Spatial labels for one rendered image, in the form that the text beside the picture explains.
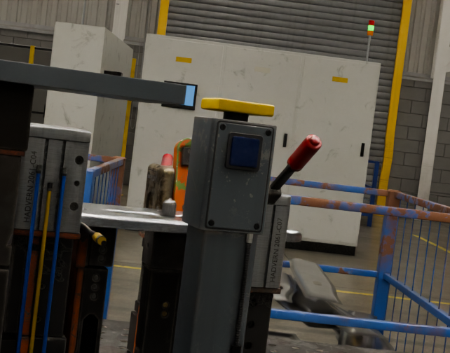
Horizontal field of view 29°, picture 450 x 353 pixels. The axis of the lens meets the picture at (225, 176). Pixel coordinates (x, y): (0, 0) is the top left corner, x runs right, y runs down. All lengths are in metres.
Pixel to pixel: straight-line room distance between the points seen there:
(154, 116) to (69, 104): 0.86
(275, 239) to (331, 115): 7.99
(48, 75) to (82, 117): 8.15
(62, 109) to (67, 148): 7.99
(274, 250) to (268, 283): 0.04
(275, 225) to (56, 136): 0.29
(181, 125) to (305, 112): 1.26
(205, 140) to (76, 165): 0.18
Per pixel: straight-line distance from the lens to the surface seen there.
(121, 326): 1.86
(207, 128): 0.88
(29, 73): 0.79
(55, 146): 0.98
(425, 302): 3.52
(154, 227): 1.14
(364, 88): 9.12
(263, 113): 0.88
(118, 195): 4.05
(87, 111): 8.93
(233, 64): 8.95
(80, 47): 8.98
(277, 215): 1.07
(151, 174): 1.44
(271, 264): 1.08
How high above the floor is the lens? 1.13
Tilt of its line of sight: 3 degrees down
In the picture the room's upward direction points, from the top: 7 degrees clockwise
